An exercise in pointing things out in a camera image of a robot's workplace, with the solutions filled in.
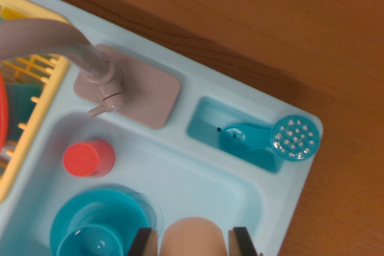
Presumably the dark teal plate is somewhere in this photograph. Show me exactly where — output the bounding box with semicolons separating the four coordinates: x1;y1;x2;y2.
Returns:
4;83;41;141

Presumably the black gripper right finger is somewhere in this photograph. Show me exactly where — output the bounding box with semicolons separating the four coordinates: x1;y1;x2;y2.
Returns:
228;227;259;256

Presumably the teal slotted spoon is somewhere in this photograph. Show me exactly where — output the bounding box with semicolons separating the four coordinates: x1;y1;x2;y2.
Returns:
218;115;320;162

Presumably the light blue toy sink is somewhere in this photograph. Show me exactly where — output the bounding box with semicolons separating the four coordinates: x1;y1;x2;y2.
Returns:
0;0;324;256

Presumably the teal cup with handle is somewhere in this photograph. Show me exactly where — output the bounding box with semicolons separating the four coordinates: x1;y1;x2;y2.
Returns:
56;224;127;256

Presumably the grey toy faucet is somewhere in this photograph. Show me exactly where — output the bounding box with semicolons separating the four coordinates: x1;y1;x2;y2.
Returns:
0;17;181;130

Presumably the clear plastic plate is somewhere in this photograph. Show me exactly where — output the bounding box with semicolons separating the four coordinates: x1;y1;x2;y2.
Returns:
131;191;165;233

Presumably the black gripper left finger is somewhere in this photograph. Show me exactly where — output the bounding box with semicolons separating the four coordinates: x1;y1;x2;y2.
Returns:
127;227;159;256

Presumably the beige detergent bottle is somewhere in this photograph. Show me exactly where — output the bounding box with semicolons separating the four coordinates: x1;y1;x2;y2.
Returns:
160;216;226;256

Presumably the yellow dish rack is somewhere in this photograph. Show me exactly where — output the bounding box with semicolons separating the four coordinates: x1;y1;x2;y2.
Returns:
0;0;71;204

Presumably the red upside-down cup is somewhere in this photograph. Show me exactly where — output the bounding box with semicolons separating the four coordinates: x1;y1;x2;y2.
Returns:
62;138;116;178

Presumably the red plate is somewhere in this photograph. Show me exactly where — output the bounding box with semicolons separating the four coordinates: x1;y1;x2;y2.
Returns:
0;73;10;152

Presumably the teal plate under cup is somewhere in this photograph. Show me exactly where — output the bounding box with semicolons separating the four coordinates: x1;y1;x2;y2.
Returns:
49;188;150;256

